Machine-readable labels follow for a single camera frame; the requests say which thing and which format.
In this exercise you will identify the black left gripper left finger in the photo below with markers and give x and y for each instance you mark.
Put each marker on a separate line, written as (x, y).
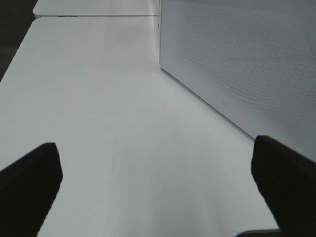
(28, 188)

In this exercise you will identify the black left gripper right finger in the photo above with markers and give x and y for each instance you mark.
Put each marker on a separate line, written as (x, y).
(287, 182)

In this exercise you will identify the white microwave oven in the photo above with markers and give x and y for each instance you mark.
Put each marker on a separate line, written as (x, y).
(237, 69)

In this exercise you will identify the white microwave door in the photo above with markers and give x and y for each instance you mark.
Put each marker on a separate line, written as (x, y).
(242, 69)

